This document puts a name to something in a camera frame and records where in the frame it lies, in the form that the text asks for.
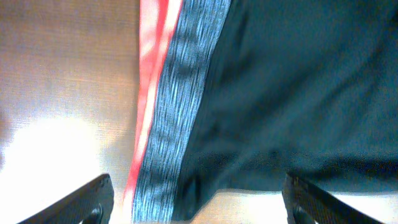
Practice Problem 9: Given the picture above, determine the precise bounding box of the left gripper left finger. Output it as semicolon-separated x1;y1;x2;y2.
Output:
19;174;114;224

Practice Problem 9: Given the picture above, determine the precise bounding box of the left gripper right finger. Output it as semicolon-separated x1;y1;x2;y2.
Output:
282;173;382;224

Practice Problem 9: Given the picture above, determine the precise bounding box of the black leggings red grey waistband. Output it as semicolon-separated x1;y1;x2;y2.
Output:
125;0;397;222

